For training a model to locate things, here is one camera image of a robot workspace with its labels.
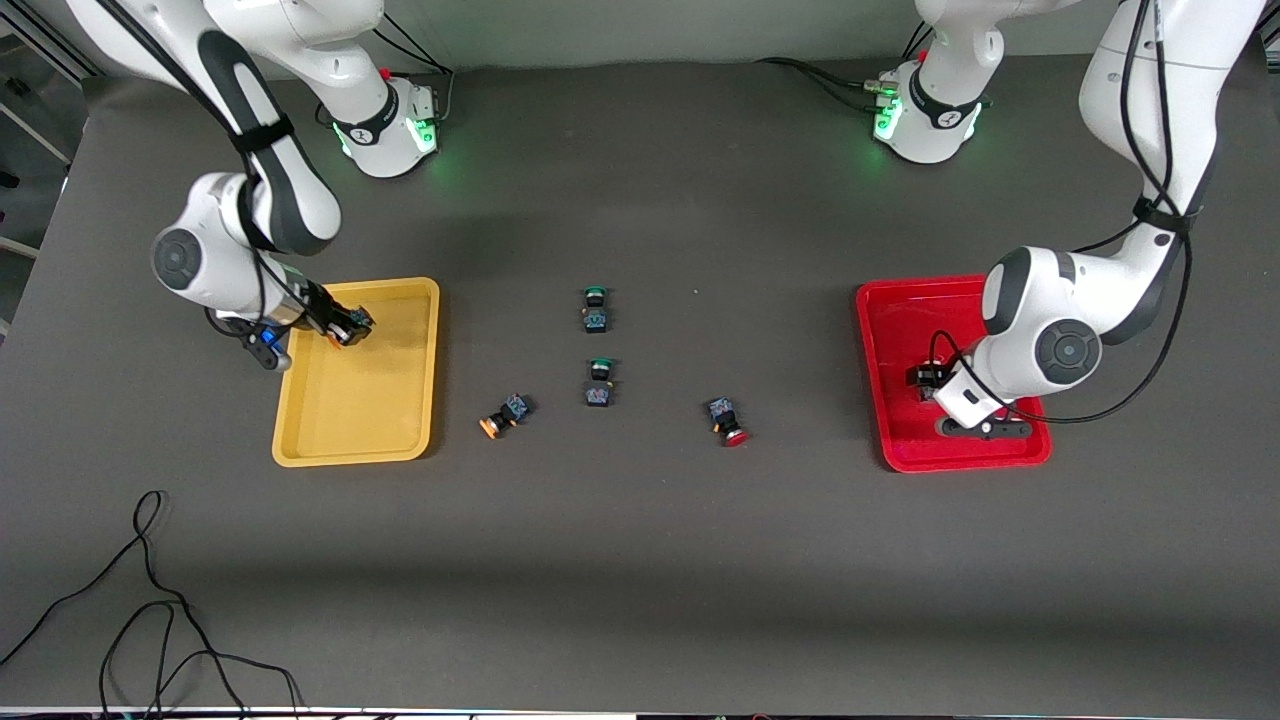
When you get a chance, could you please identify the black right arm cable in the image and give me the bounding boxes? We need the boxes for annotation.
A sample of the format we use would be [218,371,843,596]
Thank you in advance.
[95,0,301,341]

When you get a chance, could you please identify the black left base cables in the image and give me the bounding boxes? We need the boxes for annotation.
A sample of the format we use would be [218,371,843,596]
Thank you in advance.
[757,20,936,113]

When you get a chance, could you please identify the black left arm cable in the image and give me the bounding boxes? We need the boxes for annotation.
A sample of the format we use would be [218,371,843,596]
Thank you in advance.
[928,0,1201,426]

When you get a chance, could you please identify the black right base cables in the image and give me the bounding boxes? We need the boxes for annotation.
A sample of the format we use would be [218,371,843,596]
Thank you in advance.
[372,12,457,123]

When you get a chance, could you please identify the metal shelf frame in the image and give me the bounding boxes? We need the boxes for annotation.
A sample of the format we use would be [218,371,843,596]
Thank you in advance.
[0,0,96,336]

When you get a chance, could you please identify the red plastic tray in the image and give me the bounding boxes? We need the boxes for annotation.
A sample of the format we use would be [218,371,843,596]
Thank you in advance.
[855,276,1054,474]

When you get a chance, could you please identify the black loose table cable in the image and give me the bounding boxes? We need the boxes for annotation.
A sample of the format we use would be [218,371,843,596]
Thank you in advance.
[0,489,303,720]

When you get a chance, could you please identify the black base cables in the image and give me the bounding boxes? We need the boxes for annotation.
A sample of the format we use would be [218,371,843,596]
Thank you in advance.
[372,12,457,123]
[757,20,936,113]

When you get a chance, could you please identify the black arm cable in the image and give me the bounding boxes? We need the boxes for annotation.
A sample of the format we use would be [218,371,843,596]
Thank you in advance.
[95,0,301,341]
[928,0,1201,426]

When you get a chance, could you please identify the yellow plastic tray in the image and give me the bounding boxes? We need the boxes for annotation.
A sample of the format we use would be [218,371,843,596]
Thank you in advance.
[271,277,442,469]

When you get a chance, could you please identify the red mushroom push button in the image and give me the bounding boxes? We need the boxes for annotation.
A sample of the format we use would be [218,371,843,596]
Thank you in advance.
[706,396,750,448]

